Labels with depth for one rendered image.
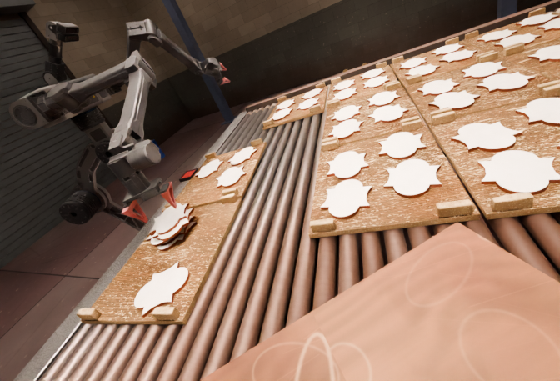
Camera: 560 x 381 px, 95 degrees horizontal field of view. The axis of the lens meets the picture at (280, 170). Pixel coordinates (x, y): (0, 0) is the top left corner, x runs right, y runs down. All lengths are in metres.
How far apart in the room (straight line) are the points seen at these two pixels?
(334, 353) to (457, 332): 0.13
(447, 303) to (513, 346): 0.06
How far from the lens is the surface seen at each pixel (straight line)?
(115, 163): 0.79
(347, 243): 0.61
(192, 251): 0.82
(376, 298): 0.39
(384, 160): 0.81
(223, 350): 0.60
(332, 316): 0.39
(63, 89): 1.36
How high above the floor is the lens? 1.38
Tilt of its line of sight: 28 degrees down
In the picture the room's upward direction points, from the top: 25 degrees counter-clockwise
